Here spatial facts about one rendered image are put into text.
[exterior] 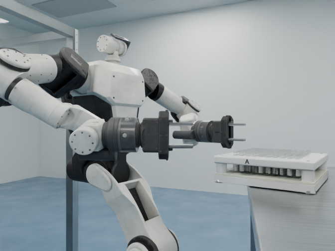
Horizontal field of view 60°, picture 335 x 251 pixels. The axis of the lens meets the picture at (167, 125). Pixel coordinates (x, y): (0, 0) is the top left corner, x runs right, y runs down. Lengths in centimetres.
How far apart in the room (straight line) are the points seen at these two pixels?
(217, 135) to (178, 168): 372
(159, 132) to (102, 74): 45
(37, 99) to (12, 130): 538
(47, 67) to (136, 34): 445
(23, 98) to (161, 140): 34
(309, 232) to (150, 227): 70
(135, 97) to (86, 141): 50
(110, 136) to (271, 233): 42
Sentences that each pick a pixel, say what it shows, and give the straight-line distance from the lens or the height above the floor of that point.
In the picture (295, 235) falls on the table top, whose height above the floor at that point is 89.
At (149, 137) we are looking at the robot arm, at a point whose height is 101.
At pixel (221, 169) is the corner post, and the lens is 79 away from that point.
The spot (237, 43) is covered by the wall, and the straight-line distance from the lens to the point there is 468.
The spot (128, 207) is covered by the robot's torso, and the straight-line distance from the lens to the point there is 110.
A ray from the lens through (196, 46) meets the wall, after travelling 483.
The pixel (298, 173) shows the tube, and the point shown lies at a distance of 77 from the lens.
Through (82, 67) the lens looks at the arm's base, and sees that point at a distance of 105.
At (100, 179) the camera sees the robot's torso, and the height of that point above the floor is 84.
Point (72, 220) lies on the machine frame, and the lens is 222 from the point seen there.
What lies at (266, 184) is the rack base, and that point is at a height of 90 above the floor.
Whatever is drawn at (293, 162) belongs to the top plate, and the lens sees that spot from 73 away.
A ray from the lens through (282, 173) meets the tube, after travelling 78.
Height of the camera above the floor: 104
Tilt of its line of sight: level
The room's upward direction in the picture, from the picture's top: straight up
